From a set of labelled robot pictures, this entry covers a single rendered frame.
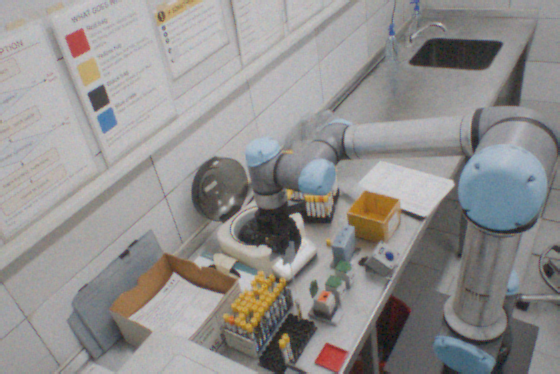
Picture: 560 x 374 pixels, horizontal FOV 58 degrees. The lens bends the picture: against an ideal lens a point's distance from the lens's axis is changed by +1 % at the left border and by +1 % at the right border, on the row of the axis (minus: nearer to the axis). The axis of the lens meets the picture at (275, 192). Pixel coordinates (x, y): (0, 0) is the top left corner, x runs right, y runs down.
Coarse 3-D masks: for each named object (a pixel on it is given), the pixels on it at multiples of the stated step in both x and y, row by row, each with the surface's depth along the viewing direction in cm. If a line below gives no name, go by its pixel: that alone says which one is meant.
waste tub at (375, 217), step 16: (368, 192) 170; (352, 208) 166; (368, 208) 175; (384, 208) 170; (400, 208) 166; (352, 224) 165; (368, 224) 161; (384, 224) 157; (368, 240) 165; (384, 240) 161
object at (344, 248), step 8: (344, 232) 156; (352, 232) 156; (336, 240) 153; (344, 240) 153; (352, 240) 157; (336, 248) 152; (344, 248) 151; (352, 248) 159; (336, 256) 154; (344, 256) 153; (352, 256) 159; (336, 264) 156; (352, 264) 157
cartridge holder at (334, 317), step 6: (312, 306) 145; (336, 306) 142; (312, 312) 144; (318, 312) 141; (336, 312) 142; (342, 312) 142; (318, 318) 142; (324, 318) 141; (330, 318) 140; (336, 318) 141; (336, 324) 140
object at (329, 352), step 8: (328, 344) 135; (320, 352) 134; (328, 352) 134; (336, 352) 133; (344, 352) 133; (320, 360) 132; (328, 360) 132; (336, 360) 131; (344, 360) 131; (328, 368) 130; (336, 368) 130
